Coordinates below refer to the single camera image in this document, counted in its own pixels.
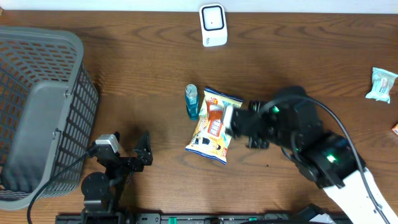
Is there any yellow snack chip bag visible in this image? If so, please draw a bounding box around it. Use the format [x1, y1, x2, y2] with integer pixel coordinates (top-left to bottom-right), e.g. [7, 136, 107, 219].
[185, 87, 243, 164]

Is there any small orange white snack pack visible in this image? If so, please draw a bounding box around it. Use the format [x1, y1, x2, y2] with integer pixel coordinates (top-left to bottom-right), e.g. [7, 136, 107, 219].
[392, 124, 398, 134]

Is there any teal bottle with grey cap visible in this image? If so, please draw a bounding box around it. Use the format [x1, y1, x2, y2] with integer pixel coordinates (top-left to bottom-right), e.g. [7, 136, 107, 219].
[185, 84, 199, 120]

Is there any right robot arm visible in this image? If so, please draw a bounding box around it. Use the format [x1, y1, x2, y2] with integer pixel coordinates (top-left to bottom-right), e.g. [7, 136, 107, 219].
[221, 86, 397, 223]

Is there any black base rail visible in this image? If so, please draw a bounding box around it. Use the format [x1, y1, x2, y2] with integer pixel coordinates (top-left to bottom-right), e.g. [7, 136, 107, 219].
[55, 213, 351, 224]

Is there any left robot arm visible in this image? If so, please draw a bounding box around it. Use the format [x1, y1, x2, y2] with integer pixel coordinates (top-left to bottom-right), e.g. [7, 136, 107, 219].
[81, 131, 153, 223]

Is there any white barcode scanner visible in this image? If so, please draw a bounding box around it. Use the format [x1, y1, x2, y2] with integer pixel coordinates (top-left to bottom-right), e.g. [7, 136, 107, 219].
[199, 4, 228, 47]

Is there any red orange snack bar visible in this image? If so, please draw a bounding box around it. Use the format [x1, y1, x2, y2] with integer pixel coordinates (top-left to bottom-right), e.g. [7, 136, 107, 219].
[208, 104, 223, 137]

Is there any grey plastic shopping basket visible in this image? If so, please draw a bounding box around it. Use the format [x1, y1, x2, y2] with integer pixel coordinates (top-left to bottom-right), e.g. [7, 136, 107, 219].
[1, 26, 99, 210]

